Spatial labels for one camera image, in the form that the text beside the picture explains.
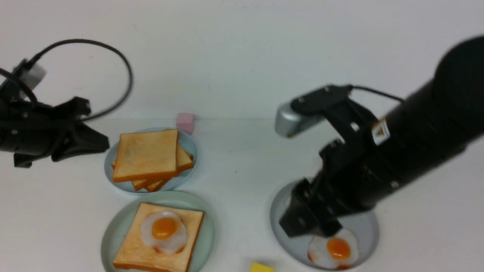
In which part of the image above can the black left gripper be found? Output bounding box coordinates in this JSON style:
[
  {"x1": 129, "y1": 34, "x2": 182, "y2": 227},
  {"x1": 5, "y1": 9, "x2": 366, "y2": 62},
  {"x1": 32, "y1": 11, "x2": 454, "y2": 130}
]
[{"x1": 1, "y1": 97, "x2": 110, "y2": 168}]

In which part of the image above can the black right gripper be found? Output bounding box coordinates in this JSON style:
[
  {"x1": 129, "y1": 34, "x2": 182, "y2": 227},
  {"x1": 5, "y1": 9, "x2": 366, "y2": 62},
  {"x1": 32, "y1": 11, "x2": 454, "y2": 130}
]
[{"x1": 279, "y1": 100, "x2": 401, "y2": 238}]

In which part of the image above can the toast slice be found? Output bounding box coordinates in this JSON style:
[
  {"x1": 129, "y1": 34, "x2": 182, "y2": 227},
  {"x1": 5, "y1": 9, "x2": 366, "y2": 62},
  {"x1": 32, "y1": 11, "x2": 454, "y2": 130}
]
[
  {"x1": 131, "y1": 179, "x2": 170, "y2": 192},
  {"x1": 111, "y1": 141, "x2": 193, "y2": 182},
  {"x1": 113, "y1": 202, "x2": 204, "y2": 272},
  {"x1": 112, "y1": 129, "x2": 178, "y2": 182}
]

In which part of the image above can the fried egg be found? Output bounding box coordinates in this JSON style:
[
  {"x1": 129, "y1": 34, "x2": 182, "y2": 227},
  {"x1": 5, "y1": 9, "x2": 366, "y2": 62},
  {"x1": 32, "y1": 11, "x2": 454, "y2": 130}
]
[
  {"x1": 140, "y1": 210, "x2": 188, "y2": 255},
  {"x1": 307, "y1": 229, "x2": 360, "y2": 270}
]

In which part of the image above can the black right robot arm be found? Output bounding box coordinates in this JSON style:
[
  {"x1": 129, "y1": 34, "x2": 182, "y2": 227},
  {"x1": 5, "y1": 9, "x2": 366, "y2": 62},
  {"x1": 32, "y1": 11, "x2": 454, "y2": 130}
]
[{"x1": 275, "y1": 36, "x2": 484, "y2": 237}]

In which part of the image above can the grey egg plate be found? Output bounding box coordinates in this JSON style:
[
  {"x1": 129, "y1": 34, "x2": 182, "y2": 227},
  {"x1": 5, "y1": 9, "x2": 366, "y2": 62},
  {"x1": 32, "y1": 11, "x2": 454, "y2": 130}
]
[{"x1": 268, "y1": 181, "x2": 380, "y2": 272}]

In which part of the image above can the yellow foam cube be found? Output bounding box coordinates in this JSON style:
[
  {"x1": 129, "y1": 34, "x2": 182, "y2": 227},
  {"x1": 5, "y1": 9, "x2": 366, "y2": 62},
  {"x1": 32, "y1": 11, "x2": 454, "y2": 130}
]
[{"x1": 250, "y1": 262, "x2": 275, "y2": 272}]

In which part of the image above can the green serving plate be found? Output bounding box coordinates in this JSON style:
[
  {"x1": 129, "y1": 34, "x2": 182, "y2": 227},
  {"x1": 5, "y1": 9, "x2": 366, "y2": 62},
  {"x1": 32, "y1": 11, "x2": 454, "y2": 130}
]
[{"x1": 101, "y1": 191, "x2": 218, "y2": 272}]

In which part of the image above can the pink foam cube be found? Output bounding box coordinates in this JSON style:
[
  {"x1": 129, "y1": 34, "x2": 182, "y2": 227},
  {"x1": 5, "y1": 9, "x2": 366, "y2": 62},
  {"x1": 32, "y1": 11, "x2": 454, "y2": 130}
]
[{"x1": 176, "y1": 113, "x2": 195, "y2": 135}]

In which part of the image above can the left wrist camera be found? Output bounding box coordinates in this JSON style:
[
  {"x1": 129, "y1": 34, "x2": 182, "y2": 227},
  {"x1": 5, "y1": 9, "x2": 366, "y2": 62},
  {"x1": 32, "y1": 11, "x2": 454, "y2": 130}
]
[{"x1": 12, "y1": 59, "x2": 47, "y2": 90}]

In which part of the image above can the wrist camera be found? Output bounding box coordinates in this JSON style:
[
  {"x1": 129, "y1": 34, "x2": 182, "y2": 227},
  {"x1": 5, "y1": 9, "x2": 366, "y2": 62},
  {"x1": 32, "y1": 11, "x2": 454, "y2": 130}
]
[
  {"x1": 12, "y1": 59, "x2": 47, "y2": 90},
  {"x1": 275, "y1": 85, "x2": 352, "y2": 138}
]

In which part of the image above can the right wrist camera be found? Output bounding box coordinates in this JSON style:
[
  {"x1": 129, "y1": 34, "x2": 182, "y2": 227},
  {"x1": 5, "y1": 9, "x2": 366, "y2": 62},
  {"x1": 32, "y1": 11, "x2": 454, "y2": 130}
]
[{"x1": 275, "y1": 85, "x2": 352, "y2": 138}]

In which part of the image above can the black left camera cable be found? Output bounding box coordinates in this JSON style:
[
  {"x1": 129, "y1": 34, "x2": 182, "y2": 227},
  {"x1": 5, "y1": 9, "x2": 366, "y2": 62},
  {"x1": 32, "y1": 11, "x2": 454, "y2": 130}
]
[{"x1": 0, "y1": 39, "x2": 134, "y2": 122}]

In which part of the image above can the black camera cable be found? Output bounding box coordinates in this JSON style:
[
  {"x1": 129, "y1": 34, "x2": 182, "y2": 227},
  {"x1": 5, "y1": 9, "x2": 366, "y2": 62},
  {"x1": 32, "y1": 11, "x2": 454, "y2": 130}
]
[
  {"x1": 350, "y1": 85, "x2": 405, "y2": 103},
  {"x1": 0, "y1": 39, "x2": 134, "y2": 122}
]

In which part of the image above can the black right camera cable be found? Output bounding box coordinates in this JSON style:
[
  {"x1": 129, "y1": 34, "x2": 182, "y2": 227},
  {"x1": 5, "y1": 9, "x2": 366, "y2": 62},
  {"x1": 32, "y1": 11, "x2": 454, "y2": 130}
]
[{"x1": 350, "y1": 85, "x2": 405, "y2": 103}]

